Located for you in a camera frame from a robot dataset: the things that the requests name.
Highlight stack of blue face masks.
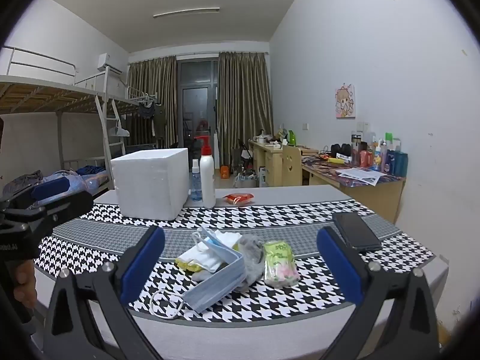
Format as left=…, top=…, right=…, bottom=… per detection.
left=150, top=245, right=247, bottom=320

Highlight brown curtain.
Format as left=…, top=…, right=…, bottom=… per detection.
left=218, top=50, right=274, bottom=166
left=127, top=55, right=178, bottom=150

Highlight wooden chair with smiley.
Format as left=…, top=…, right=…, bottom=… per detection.
left=281, top=144, right=303, bottom=187

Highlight white paper tissue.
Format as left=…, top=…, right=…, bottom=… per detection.
left=214, top=231, right=242, bottom=252

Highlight houndstooth tablecloth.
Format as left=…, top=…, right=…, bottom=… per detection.
left=30, top=184, right=451, bottom=360

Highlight yellow foam net sleeve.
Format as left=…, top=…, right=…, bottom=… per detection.
left=175, top=242, right=241, bottom=272

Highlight cluster of toiletry bottles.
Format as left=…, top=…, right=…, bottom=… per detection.
left=350, top=131, right=409, bottom=177

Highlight white pump bottle red head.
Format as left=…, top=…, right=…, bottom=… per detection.
left=199, top=135, right=217, bottom=209

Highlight wooden desk with drawers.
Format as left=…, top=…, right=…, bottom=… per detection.
left=248, top=139, right=284, bottom=187

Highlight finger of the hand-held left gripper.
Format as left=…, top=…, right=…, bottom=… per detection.
left=22, top=190, right=94, bottom=239
left=0, top=177, right=73, bottom=213

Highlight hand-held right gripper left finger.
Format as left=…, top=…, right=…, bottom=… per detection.
left=42, top=226, right=166, bottom=360

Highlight red snack packet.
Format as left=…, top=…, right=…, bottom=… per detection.
left=224, top=192, right=256, bottom=206

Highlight white printed papers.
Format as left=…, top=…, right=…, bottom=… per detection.
left=335, top=167, right=388, bottom=187

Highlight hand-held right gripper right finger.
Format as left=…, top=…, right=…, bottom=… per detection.
left=316, top=226, right=440, bottom=360

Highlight grey purple quilt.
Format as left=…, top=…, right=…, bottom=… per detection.
left=3, top=170, right=44, bottom=197

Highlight dark hanging clothes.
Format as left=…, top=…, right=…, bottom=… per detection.
left=137, top=99, right=166, bottom=139

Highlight wooden desk with patterned cover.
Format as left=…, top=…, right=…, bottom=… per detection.
left=301, top=152, right=407, bottom=224

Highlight grey sock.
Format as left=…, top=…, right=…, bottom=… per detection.
left=193, top=234, right=264, bottom=293

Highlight white air conditioner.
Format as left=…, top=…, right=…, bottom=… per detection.
left=97, top=54, right=125, bottom=74

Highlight green tissue pack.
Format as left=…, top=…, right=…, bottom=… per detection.
left=262, top=241, right=300, bottom=289

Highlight clear blue spray bottle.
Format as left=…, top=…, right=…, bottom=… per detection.
left=189, top=159, right=203, bottom=202

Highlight blue patterned quilt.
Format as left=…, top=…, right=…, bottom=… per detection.
left=39, top=165, right=113, bottom=205

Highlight single blue face mask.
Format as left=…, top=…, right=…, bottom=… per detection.
left=191, top=225, right=225, bottom=253

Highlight black headphones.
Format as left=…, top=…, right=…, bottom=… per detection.
left=330, top=142, right=352, bottom=159

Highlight white foam box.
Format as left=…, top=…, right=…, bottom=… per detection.
left=110, top=148, right=189, bottom=221

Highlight person's left hand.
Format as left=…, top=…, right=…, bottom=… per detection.
left=13, top=260, right=37, bottom=310

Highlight ceiling tube light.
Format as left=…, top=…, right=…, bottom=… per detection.
left=153, top=7, right=221, bottom=18

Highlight glass balcony door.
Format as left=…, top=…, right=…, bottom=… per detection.
left=177, top=58, right=220, bottom=158

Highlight black smartphone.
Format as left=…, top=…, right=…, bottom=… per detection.
left=332, top=212, right=382, bottom=253

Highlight pink cartoon wall picture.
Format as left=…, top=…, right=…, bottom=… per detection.
left=335, top=84, right=357, bottom=119

